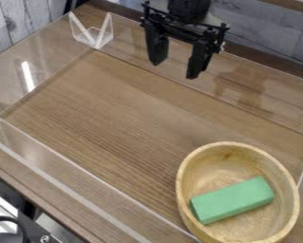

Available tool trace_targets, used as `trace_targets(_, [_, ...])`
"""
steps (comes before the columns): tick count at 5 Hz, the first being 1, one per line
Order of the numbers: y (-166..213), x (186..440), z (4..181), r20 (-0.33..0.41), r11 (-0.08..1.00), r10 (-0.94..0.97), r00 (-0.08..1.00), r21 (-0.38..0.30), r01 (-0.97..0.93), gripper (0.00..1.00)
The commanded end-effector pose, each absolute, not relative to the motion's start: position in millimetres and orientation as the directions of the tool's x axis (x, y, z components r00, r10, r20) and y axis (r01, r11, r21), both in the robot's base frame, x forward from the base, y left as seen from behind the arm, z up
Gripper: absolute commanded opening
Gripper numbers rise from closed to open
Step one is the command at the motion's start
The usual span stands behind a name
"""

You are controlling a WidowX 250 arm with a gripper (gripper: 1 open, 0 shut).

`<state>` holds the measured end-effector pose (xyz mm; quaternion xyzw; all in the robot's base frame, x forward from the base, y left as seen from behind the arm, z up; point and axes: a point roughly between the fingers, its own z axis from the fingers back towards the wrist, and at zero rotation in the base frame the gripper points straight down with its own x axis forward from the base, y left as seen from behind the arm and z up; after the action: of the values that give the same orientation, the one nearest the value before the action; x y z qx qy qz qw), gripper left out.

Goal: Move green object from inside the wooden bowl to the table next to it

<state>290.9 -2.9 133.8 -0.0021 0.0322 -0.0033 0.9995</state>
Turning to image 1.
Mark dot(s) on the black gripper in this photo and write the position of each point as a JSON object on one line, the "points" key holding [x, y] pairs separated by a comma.
{"points": [[186, 21]]}

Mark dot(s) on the wooden oval bowl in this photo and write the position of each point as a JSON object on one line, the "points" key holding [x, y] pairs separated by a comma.
{"points": [[218, 165]]}

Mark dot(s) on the green rectangular block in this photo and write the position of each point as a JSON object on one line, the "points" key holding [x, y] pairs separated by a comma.
{"points": [[232, 200]]}

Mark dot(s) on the clear acrylic corner bracket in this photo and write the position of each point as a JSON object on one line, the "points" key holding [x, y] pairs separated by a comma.
{"points": [[94, 37]]}

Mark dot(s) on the black metal bracket with screw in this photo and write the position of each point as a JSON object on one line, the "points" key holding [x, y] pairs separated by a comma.
{"points": [[37, 234]]}

